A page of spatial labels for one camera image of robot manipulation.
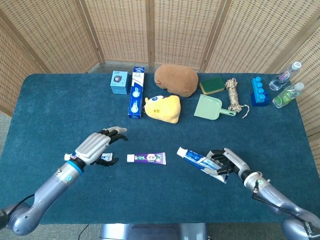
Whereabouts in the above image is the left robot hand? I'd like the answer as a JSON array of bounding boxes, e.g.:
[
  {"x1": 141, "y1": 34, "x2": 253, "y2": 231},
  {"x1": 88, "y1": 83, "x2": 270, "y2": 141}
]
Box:
[{"x1": 74, "y1": 126, "x2": 128, "y2": 167}]

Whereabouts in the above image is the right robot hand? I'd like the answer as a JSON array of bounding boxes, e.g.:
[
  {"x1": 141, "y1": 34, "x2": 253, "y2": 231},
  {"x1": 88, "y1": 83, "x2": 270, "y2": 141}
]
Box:
[{"x1": 204, "y1": 147, "x2": 251, "y2": 181}]

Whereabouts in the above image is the blue and white toothpaste tube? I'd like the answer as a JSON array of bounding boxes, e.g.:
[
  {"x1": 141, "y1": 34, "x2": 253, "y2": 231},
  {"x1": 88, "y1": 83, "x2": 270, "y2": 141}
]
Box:
[{"x1": 176, "y1": 146, "x2": 230, "y2": 184}]

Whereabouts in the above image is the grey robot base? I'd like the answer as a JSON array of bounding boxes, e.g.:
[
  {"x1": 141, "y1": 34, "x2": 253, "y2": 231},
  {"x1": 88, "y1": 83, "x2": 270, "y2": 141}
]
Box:
[{"x1": 99, "y1": 223, "x2": 209, "y2": 240}]

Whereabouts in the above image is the Crest toothpaste tube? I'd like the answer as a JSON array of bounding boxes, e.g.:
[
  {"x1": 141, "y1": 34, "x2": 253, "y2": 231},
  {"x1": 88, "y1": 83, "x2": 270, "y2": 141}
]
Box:
[{"x1": 64, "y1": 152, "x2": 114, "y2": 163}]

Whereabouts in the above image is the purple toothpaste tube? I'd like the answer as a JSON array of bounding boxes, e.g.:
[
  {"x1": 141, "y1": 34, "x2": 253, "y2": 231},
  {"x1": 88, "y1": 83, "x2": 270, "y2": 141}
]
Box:
[{"x1": 126, "y1": 152, "x2": 167, "y2": 165}]

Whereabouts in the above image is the blue toothpaste carton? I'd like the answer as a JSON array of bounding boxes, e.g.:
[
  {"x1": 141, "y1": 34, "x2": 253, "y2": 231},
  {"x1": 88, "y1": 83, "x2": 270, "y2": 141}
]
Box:
[{"x1": 127, "y1": 66, "x2": 146, "y2": 120}]

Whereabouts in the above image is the light green dustpan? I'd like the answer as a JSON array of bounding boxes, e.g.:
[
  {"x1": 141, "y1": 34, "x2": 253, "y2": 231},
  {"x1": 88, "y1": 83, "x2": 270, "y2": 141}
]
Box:
[{"x1": 193, "y1": 94, "x2": 237, "y2": 122}]

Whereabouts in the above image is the light blue small box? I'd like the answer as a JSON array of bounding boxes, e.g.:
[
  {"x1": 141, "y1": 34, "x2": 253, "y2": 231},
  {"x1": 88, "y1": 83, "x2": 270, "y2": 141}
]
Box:
[{"x1": 110, "y1": 70, "x2": 129, "y2": 95}]

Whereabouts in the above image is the blue toy building block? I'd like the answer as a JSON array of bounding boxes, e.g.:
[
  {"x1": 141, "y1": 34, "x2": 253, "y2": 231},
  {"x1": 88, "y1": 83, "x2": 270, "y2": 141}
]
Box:
[{"x1": 250, "y1": 76, "x2": 271, "y2": 107}]

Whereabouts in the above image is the green and yellow sponge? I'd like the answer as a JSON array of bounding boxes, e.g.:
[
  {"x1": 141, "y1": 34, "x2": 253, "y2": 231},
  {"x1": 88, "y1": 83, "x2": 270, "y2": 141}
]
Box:
[{"x1": 199, "y1": 76, "x2": 226, "y2": 96}]

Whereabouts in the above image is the yellow plush toy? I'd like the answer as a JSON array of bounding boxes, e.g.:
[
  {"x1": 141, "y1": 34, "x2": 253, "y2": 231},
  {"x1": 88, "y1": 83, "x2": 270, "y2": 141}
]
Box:
[{"x1": 144, "y1": 94, "x2": 181, "y2": 124}]

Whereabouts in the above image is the teal table cover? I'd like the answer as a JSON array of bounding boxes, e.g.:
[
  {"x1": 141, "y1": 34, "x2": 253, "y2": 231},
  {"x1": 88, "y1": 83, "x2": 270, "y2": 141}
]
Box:
[{"x1": 0, "y1": 72, "x2": 320, "y2": 225}]

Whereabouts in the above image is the green liquid bottle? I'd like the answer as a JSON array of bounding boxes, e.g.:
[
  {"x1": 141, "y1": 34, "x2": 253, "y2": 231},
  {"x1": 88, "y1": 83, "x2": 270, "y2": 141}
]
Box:
[{"x1": 272, "y1": 82, "x2": 305, "y2": 109}]

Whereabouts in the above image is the clear water bottle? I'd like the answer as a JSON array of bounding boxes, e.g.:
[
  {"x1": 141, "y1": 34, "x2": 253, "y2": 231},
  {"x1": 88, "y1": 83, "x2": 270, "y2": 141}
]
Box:
[{"x1": 268, "y1": 61, "x2": 303, "y2": 92}]

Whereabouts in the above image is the brown plush toy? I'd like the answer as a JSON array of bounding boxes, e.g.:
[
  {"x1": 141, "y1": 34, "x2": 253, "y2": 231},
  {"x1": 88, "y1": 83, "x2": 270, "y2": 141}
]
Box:
[{"x1": 153, "y1": 64, "x2": 199, "y2": 98}]

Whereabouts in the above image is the wicker folding screen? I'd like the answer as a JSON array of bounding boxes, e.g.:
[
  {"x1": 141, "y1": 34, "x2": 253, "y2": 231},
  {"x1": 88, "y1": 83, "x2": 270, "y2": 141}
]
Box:
[{"x1": 0, "y1": 0, "x2": 320, "y2": 176}]

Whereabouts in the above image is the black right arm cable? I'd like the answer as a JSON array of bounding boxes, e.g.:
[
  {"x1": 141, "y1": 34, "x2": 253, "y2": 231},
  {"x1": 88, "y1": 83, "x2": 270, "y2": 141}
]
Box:
[{"x1": 251, "y1": 179, "x2": 302, "y2": 221}]

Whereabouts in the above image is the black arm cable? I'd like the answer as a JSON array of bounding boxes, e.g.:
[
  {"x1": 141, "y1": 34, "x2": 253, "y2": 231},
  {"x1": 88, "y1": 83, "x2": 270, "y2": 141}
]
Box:
[
  {"x1": 251, "y1": 179, "x2": 302, "y2": 221},
  {"x1": 13, "y1": 193, "x2": 36, "y2": 210}
]

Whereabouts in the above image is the beige rope bundle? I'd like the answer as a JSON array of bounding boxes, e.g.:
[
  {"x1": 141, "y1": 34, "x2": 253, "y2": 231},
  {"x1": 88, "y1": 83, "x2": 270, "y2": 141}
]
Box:
[{"x1": 224, "y1": 77, "x2": 250, "y2": 120}]

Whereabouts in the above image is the thin black cable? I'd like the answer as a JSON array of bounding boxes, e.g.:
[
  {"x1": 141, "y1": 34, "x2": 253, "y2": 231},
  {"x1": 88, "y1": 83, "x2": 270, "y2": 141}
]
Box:
[{"x1": 79, "y1": 223, "x2": 90, "y2": 240}]

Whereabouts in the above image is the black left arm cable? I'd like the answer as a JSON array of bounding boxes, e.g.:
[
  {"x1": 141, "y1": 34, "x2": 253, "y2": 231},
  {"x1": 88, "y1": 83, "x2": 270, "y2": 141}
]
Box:
[{"x1": 13, "y1": 193, "x2": 36, "y2": 210}]

